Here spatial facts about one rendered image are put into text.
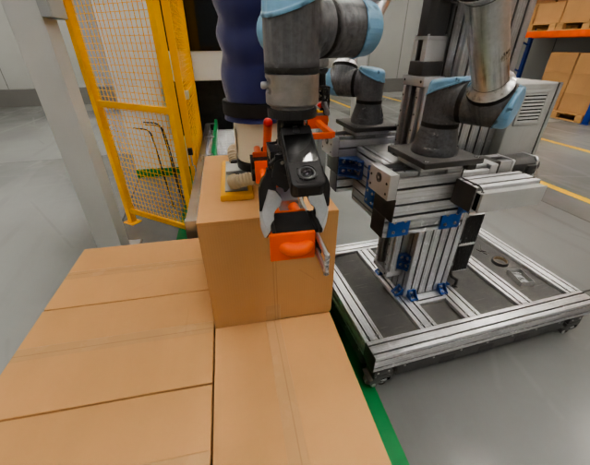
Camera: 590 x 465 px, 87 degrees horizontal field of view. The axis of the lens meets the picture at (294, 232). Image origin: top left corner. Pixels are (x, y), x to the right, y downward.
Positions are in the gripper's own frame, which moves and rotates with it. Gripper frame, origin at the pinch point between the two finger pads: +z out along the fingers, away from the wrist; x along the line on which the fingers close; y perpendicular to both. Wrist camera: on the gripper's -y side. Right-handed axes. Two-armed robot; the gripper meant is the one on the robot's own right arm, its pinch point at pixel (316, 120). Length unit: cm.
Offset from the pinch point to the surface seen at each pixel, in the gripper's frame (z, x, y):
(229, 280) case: 34, -40, 59
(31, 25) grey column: -36, -130, -72
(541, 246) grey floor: 107, 192, -30
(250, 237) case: 19, -33, 59
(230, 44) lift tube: -28, -33, 38
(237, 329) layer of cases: 53, -39, 61
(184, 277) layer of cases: 53, -60, 30
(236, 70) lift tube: -21, -32, 37
